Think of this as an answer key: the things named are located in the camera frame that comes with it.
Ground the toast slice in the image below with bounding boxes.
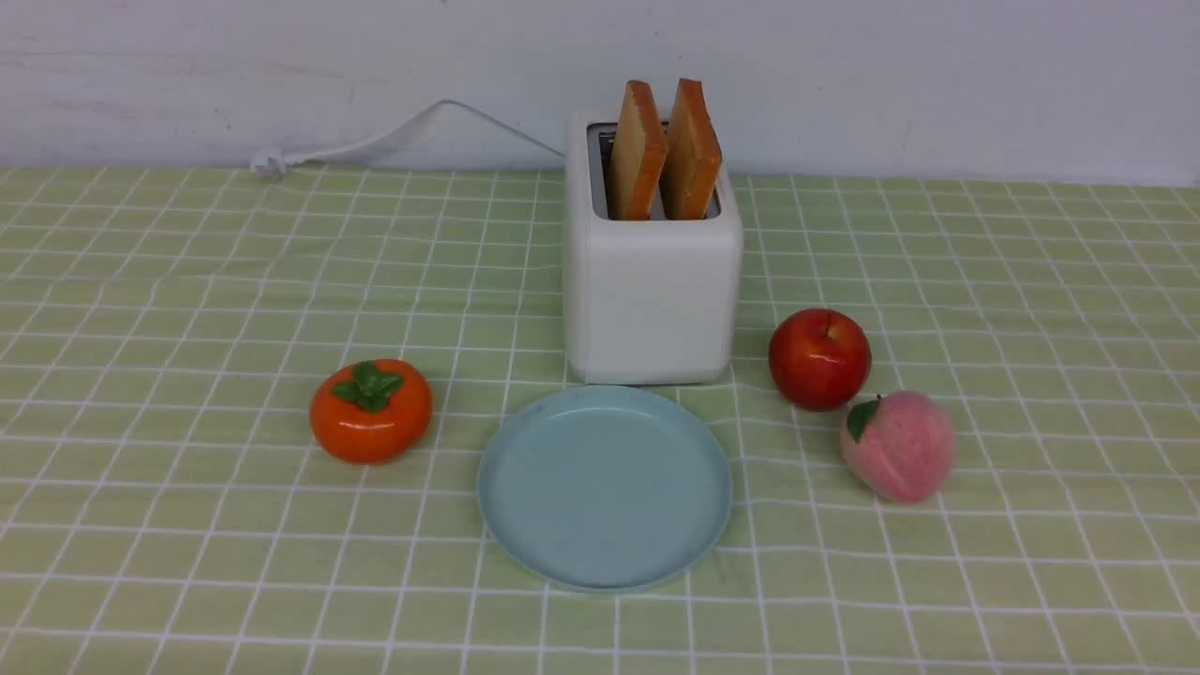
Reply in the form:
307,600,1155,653
660,78,722,219
605,80,668,219

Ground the white two-slot toaster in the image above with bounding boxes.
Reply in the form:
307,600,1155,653
562,110,744,386

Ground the light blue round plate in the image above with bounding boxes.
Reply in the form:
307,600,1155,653
476,386,734,593

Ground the red apple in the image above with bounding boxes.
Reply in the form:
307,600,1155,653
768,307,872,412

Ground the orange persimmon with green leaf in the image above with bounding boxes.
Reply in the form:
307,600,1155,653
308,359,434,465

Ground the pink peach with leaf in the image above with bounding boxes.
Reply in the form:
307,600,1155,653
839,390,955,503

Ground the green checkered tablecloth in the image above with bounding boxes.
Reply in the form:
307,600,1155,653
1,167,1199,674

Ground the white toaster power cord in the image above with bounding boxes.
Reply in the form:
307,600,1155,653
250,98,565,181

